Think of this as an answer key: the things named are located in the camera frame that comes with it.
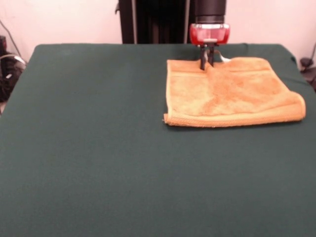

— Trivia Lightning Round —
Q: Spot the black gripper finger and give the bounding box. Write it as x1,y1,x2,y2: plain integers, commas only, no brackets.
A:
208,44,216,67
199,45,207,71

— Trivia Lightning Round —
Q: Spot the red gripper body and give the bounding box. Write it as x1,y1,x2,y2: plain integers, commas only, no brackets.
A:
189,23,231,47

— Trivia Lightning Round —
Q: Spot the dark green table cloth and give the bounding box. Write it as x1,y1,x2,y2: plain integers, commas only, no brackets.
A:
0,43,316,237

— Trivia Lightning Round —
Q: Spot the black equipment with cables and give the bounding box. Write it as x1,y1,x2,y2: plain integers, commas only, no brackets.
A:
0,19,27,102

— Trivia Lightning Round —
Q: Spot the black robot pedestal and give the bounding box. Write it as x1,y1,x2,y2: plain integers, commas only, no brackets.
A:
115,0,198,44

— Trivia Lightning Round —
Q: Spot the tan terry towel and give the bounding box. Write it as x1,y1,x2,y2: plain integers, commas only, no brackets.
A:
162,51,307,128

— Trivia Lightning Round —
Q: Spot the grey office chair base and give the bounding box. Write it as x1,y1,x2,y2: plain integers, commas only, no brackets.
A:
300,40,316,94

